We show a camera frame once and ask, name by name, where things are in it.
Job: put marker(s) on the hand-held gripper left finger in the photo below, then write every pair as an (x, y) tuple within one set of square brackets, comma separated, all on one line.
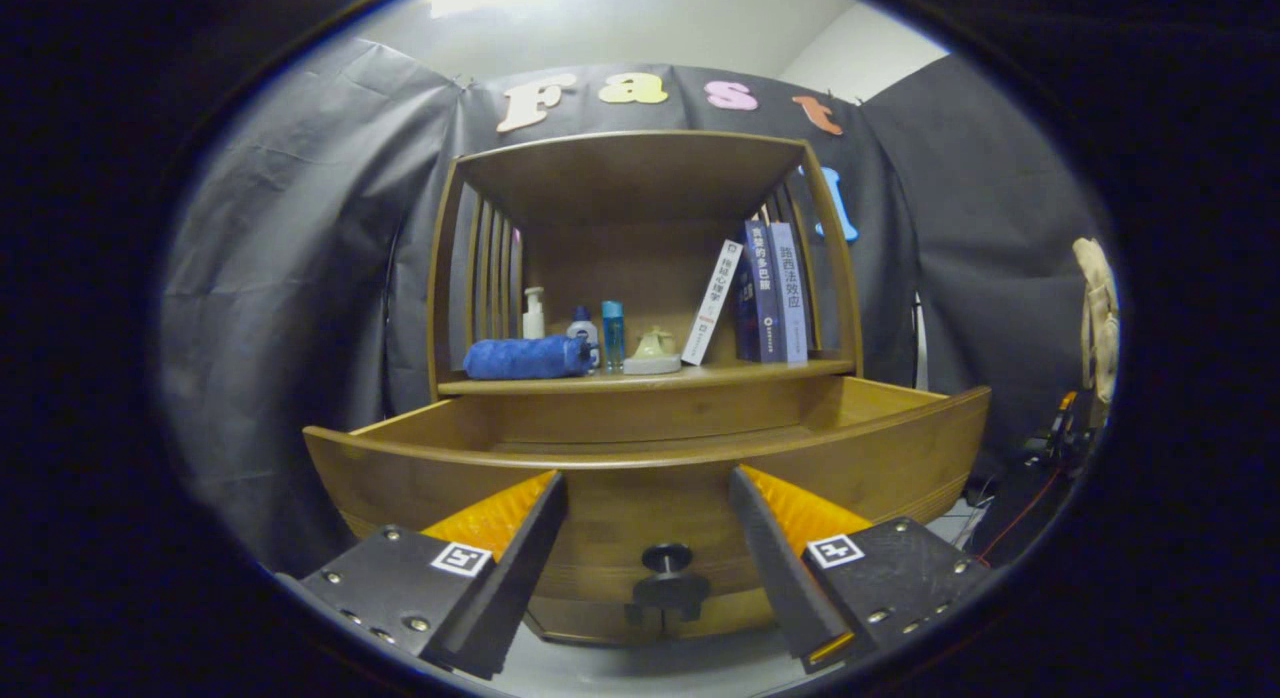
[(510, 578)]

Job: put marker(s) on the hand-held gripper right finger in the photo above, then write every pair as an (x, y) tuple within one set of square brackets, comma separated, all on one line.
[(775, 568)]

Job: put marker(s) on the black drawer knob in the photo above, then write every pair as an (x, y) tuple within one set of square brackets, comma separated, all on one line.
[(667, 558)]

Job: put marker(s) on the wooden drawer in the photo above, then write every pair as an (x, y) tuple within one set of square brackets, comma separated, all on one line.
[(640, 508)]

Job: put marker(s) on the wooden countertop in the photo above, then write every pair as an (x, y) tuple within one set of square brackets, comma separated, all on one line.
[(760, 371)]

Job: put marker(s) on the wooden cabinet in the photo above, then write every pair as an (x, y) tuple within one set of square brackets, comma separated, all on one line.
[(620, 173)]

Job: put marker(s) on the blue folded towel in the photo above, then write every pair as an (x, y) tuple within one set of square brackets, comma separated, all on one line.
[(525, 358)]

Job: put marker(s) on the short dark blue book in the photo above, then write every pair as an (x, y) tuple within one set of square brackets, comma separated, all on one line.
[(745, 318)]

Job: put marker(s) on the black device with orange parts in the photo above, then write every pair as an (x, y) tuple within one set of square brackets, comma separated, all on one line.
[(1020, 498)]

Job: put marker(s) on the white bottle with blue cap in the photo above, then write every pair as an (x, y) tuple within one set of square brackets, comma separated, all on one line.
[(583, 330)]

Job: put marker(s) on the white pump bottle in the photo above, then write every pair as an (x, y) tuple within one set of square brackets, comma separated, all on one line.
[(534, 320)]

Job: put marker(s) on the clear blue bottle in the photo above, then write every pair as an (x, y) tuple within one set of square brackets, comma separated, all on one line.
[(613, 338)]

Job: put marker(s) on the black tripod stand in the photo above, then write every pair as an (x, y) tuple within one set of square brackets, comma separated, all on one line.
[(918, 348)]

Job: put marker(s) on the tall blue book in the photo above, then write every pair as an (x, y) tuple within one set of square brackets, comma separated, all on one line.
[(768, 298)]

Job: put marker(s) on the lavender book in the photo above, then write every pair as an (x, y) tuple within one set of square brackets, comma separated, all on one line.
[(792, 298)]

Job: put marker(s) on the white book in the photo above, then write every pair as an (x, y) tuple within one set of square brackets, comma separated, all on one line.
[(712, 303)]

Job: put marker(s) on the beige wooden object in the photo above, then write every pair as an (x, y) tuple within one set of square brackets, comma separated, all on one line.
[(1098, 308)]

